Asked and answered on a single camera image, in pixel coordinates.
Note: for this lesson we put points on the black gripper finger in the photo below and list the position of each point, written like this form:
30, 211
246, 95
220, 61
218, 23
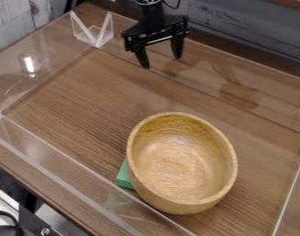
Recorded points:
139, 51
177, 45

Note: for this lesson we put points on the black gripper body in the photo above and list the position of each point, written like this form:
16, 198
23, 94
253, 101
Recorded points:
155, 26

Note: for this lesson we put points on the brown wooden oval bowl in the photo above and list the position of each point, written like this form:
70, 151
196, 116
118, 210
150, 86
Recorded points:
181, 161

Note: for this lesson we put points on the green block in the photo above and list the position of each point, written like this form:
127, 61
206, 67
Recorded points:
123, 177

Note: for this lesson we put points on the clear acrylic corner bracket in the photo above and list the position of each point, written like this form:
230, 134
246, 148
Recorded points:
93, 35

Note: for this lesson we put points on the clear acrylic tray wall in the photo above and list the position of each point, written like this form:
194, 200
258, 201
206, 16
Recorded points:
72, 99

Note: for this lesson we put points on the black metal bracket with bolt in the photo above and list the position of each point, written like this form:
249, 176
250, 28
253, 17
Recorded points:
32, 225

